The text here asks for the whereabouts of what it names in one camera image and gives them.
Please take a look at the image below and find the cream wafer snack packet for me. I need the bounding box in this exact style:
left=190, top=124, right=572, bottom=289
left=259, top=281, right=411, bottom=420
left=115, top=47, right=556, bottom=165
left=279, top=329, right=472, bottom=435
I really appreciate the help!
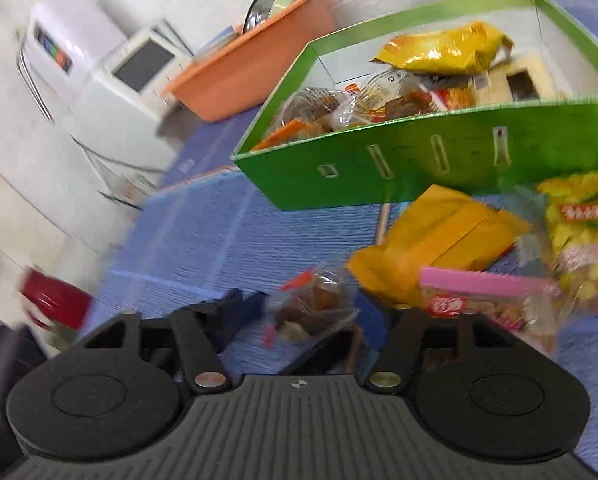
left=472, top=53, right=566, bottom=106

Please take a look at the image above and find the green cardboard box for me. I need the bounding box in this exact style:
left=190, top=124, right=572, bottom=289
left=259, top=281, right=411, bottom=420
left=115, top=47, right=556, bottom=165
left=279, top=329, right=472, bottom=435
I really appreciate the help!
left=233, top=0, right=598, bottom=210

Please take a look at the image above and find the blue patterned tablecloth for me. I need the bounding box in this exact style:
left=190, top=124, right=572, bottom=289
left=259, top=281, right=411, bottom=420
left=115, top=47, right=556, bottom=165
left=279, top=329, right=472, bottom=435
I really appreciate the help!
left=80, top=0, right=598, bottom=471

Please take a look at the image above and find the yellow snack bag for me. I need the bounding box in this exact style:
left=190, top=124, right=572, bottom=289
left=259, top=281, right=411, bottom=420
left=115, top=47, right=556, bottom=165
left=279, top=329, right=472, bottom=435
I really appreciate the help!
left=373, top=21, right=514, bottom=76

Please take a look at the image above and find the orange plastic basin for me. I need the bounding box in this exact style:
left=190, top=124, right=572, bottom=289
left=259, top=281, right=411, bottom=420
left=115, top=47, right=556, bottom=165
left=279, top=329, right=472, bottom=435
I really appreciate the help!
left=162, top=0, right=337, bottom=122

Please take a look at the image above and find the pink strip snack bag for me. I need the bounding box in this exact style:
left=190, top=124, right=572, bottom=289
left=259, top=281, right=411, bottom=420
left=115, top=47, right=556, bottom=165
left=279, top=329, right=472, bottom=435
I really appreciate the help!
left=419, top=266, right=560, bottom=354

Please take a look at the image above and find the clear galette snack bag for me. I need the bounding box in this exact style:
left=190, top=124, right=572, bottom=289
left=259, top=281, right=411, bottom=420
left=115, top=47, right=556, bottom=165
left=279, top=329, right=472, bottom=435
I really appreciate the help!
left=536, top=171, right=598, bottom=315

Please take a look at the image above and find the red peanut snack packet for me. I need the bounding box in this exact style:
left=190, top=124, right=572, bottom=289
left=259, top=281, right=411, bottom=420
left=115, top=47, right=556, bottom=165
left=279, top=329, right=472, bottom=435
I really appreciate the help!
left=428, top=86, right=477, bottom=112

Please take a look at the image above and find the red stool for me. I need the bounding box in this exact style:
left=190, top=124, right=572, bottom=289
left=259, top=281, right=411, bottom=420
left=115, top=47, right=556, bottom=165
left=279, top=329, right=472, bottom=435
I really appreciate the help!
left=19, top=268, right=92, bottom=330

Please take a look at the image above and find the white appliance with screen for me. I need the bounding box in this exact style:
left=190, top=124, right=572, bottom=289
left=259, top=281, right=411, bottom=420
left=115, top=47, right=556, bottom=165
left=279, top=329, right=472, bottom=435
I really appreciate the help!
left=63, top=28, right=193, bottom=172

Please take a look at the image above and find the small clear brown snack packet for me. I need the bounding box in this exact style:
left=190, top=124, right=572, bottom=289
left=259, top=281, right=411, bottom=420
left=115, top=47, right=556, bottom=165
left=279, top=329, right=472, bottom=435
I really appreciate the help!
left=264, top=264, right=357, bottom=346

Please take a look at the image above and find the white water purifier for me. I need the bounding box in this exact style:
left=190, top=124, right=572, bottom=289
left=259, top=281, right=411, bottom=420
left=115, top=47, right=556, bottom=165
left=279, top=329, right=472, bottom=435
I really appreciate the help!
left=16, top=0, right=127, bottom=124

